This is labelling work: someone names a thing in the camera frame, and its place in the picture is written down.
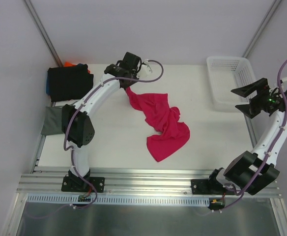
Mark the aluminium mounting rail frame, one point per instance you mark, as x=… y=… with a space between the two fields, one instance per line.
x=120 y=156

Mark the orange folded t shirt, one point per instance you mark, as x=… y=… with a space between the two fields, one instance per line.
x=68 y=64

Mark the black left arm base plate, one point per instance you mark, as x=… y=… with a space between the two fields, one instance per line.
x=75 y=184

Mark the aluminium corner post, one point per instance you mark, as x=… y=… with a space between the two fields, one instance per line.
x=42 y=31
x=274 y=7

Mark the blue folded t shirt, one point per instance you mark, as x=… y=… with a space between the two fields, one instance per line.
x=47 y=86

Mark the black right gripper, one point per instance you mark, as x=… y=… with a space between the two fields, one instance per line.
x=254 y=100

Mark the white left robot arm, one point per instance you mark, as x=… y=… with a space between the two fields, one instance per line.
x=76 y=118

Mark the black folded t shirt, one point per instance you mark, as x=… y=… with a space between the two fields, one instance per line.
x=69 y=83

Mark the pink t shirt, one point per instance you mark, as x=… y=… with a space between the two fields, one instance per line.
x=172 y=134

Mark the right aluminium corner post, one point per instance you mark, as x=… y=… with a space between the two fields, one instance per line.
x=274 y=7

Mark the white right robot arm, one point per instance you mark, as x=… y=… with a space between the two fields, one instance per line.
x=253 y=170

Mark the grey folded t shirt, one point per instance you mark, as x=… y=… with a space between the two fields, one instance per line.
x=52 y=121

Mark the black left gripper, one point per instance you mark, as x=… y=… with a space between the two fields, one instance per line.
x=130 y=82

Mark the left aluminium corner post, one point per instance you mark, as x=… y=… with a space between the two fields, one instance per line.
x=42 y=31

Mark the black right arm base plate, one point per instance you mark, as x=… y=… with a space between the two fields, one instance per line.
x=205 y=188

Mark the white plastic basket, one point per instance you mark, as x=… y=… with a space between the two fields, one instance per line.
x=225 y=74

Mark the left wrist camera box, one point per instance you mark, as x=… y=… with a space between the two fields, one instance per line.
x=131 y=62

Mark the white slotted cable duct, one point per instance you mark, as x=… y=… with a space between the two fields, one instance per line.
x=119 y=200

